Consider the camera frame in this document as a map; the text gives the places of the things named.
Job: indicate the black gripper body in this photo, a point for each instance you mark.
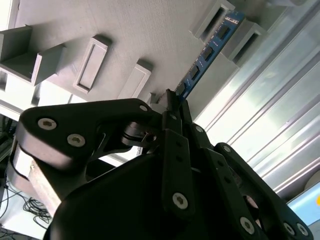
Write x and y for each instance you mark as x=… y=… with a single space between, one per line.
x=112 y=212

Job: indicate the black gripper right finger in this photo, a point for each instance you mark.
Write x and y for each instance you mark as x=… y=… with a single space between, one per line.
x=225 y=162

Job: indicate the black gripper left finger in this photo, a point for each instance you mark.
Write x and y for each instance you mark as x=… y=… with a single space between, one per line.
x=100 y=120

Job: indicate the blue RAM stick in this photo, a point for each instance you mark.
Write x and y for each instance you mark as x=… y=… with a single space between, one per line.
x=212 y=47

